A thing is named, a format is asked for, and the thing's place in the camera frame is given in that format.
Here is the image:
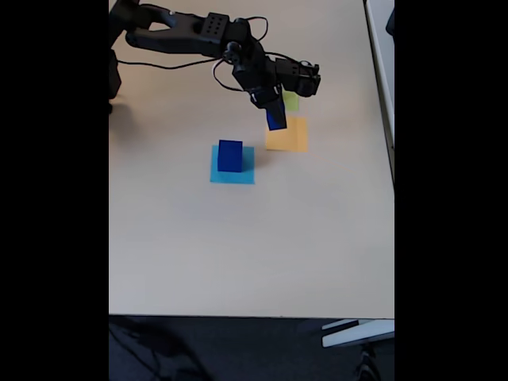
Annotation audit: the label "medium blue cube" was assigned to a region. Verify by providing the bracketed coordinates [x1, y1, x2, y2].
[266, 105, 287, 132]

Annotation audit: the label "green paper square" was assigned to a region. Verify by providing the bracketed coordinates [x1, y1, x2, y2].
[280, 89, 300, 112]

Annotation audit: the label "orange paper square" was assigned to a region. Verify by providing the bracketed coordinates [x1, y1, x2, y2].
[264, 114, 309, 153]

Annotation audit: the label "light blue paper square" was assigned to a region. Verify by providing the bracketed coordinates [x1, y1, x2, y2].
[210, 144, 256, 186]

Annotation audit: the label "large blue cube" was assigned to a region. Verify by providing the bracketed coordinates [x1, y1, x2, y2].
[217, 139, 244, 174]

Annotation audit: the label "white table foot bar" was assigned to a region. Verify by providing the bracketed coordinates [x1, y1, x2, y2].
[321, 318, 395, 349]

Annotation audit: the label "short looped wrist cable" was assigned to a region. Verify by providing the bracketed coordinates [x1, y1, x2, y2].
[213, 59, 249, 93]

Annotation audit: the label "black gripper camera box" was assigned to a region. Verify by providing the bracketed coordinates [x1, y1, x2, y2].
[273, 57, 321, 98]

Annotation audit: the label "thick black floor cable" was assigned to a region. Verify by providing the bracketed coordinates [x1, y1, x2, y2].
[109, 317, 207, 381]

